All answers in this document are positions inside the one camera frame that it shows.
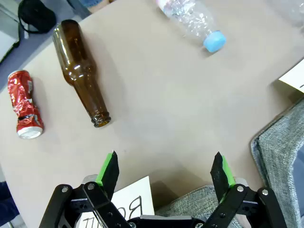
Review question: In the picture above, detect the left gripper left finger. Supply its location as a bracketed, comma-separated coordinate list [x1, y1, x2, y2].
[39, 150, 129, 228]

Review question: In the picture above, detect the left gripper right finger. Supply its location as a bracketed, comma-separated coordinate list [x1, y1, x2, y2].
[204, 151, 288, 228]

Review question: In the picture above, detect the crushed red soda can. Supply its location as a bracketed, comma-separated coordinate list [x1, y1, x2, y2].
[7, 69, 45, 140]

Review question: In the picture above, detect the amber brown glass bottle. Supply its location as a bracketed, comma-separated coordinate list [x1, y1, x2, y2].
[52, 19, 112, 129]

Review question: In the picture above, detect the small blue-capped plastic bottle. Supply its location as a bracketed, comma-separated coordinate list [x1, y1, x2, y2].
[155, 0, 227, 53]

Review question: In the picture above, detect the grey fabric basket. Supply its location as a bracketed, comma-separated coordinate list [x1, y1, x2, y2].
[250, 98, 304, 228]
[154, 184, 240, 228]

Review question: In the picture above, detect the white standing paper card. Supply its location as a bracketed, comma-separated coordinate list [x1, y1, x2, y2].
[76, 175, 155, 228]
[278, 58, 304, 93]

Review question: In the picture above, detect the dark blue fabric item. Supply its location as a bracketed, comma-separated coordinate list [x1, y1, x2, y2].
[0, 180, 19, 225]

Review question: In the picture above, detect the white cabinet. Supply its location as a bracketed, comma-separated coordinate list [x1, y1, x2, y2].
[0, 4, 21, 64]

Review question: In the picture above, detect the person in denim shirt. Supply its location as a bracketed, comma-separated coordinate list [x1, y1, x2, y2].
[79, 0, 106, 8]

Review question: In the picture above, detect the black backpack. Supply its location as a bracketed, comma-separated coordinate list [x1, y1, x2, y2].
[18, 0, 57, 34]

